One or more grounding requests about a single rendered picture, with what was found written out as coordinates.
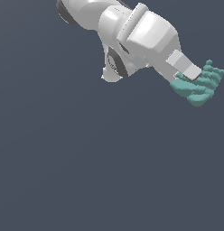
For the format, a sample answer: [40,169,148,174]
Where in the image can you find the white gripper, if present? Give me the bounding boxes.
[117,2,203,83]

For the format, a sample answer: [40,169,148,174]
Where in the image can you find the teal lumpy object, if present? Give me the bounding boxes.
[170,59,224,107]

